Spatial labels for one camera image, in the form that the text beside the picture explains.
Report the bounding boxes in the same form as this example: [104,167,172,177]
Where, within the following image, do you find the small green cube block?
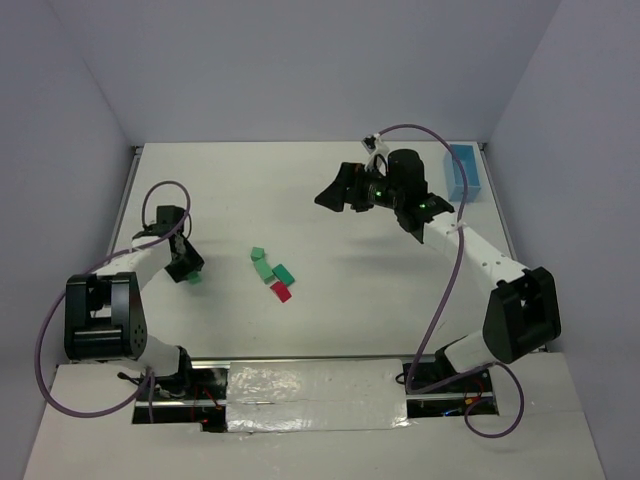
[250,247,265,261]

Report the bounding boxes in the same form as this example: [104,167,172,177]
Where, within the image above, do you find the blue plastic box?
[443,144,481,203]

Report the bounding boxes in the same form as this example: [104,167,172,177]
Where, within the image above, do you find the light green long block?
[253,258,275,284]

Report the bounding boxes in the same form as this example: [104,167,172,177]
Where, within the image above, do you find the dark green wood block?
[272,264,295,287]

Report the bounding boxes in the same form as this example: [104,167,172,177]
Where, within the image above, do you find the red wood block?
[270,281,292,303]

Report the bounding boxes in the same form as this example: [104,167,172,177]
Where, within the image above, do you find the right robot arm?
[314,147,561,379]

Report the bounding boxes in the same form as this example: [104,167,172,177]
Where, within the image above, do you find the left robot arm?
[64,205,204,398]

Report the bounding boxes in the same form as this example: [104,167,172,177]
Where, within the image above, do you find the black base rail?
[132,358,499,433]

